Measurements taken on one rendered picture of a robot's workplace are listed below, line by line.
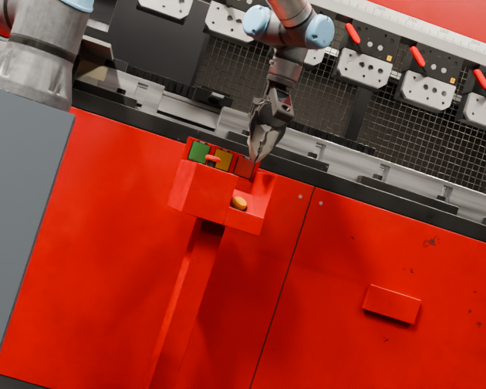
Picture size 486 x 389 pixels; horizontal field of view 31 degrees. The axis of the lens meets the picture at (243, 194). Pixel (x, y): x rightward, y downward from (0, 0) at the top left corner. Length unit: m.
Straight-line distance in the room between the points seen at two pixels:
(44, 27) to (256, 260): 1.09
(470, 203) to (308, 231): 0.53
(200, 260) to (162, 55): 1.10
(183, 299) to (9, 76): 0.82
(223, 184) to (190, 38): 1.08
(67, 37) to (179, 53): 1.52
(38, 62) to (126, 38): 1.54
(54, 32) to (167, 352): 0.91
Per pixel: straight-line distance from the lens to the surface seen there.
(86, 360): 2.38
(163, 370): 2.11
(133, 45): 3.00
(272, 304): 2.38
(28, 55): 1.49
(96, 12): 2.50
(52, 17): 1.50
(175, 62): 3.00
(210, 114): 2.72
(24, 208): 1.45
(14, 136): 1.45
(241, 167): 2.19
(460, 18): 2.65
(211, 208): 2.01
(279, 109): 2.01
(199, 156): 2.15
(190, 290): 2.08
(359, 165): 2.52
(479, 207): 2.64
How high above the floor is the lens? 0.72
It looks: 1 degrees up
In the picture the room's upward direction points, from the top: 18 degrees clockwise
